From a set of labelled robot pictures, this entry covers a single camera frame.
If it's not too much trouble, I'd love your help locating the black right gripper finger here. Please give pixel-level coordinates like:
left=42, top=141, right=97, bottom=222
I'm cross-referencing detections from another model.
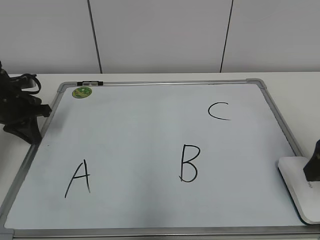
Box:
left=303, top=140, right=320, bottom=182

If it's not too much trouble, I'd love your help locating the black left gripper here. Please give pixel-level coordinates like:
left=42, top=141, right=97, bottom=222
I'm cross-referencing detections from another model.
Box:
left=0, top=95, right=52, bottom=144

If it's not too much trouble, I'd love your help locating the white board eraser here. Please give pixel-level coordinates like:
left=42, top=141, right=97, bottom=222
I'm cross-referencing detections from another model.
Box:
left=277, top=156, right=320, bottom=225

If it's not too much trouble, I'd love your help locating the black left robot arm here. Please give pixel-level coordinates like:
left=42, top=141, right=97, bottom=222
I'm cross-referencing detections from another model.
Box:
left=0, top=68, right=52, bottom=145

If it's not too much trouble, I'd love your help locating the round green magnet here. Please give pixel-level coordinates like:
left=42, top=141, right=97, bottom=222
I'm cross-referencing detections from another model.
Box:
left=72, top=86, right=93, bottom=99

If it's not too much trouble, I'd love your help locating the white board with aluminium frame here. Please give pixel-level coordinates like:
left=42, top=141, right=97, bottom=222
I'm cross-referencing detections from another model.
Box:
left=0, top=79, right=320, bottom=240

